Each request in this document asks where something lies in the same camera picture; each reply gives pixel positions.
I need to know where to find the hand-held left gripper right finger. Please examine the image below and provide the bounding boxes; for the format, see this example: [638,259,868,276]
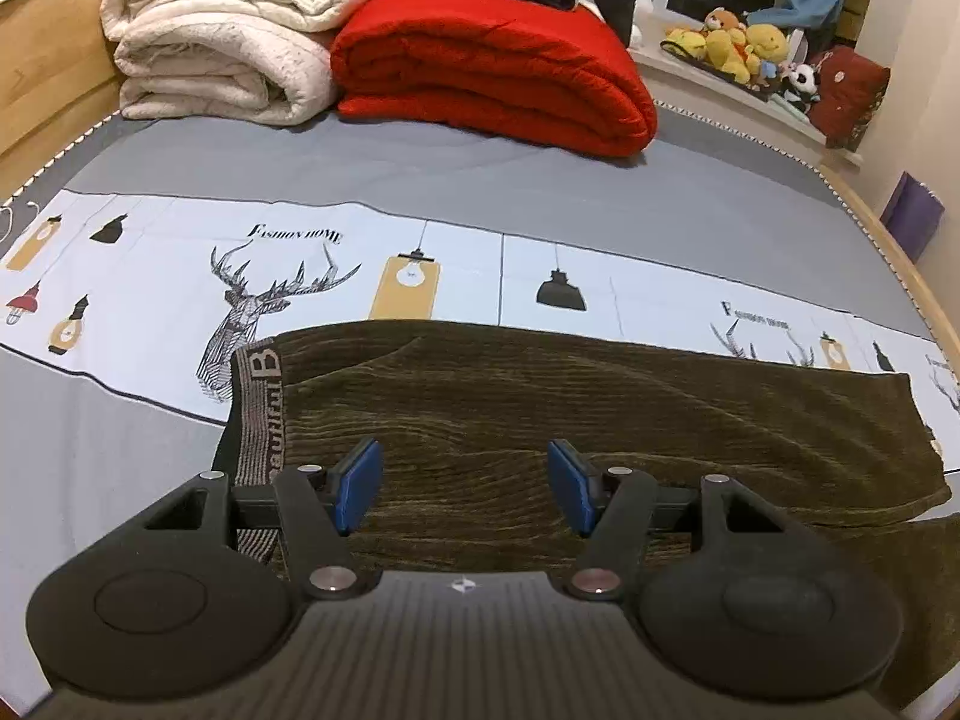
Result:
[546,439,790,604]

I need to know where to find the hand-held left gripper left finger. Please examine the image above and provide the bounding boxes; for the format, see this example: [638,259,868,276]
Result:
[139,436,385,602]

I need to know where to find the olive corduroy pants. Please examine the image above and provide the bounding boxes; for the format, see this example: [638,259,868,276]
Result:
[212,320,960,720]

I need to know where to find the grey printed bed sheet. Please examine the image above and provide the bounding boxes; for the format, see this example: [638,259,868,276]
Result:
[0,101,960,713]

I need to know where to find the folded red quilt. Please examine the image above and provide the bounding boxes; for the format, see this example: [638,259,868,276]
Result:
[330,0,659,158]

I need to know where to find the purple bag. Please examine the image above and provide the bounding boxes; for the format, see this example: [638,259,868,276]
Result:
[879,171,944,265]

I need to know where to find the yellow plush toy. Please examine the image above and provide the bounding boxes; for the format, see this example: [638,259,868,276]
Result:
[664,26,751,83]

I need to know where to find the panda plush toy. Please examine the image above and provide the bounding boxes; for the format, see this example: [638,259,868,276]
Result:
[784,64,822,104]

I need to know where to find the folded white fleece blanket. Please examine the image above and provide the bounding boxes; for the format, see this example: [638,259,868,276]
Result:
[100,0,376,126]

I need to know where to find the red cushion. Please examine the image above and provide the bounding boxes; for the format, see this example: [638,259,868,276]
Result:
[806,45,892,151]

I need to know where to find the yellow plush bear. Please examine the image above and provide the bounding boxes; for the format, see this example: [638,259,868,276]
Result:
[742,22,788,65]

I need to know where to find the orange plush bear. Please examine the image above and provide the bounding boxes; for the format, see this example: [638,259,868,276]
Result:
[701,7,747,38]

